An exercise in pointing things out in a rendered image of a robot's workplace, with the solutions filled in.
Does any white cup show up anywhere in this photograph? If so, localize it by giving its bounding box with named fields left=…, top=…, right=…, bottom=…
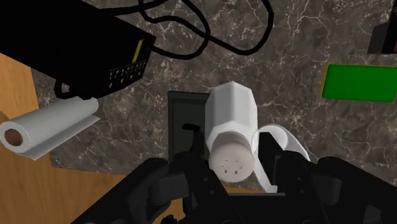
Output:
left=253, top=123, right=311, bottom=193

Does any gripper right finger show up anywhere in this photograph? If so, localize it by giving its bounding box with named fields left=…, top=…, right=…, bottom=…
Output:
left=258, top=132, right=397, bottom=224

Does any dark green flat tablet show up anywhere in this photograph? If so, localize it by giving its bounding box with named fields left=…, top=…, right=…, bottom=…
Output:
left=167, top=90, right=215, bottom=164

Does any black cable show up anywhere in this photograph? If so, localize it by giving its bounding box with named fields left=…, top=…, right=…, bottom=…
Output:
left=115, top=0, right=275, bottom=60

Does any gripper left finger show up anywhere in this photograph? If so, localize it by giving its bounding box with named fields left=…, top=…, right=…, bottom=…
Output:
left=71, top=123, right=246, bottom=224

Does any white paper towel roll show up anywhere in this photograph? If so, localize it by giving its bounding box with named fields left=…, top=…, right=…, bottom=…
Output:
left=0, top=95, right=102, bottom=161

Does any white salt shaker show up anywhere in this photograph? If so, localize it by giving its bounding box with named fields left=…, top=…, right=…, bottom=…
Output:
left=204, top=81, right=259, bottom=184

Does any green box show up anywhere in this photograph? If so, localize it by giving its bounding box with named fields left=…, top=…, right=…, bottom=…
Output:
left=321, top=63, right=397, bottom=104

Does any dark box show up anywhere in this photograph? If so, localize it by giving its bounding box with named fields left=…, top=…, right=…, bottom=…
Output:
left=367, top=19, right=397, bottom=55

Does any black appliance box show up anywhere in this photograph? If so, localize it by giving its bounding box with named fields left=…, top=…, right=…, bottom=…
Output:
left=0, top=0, right=157, bottom=101

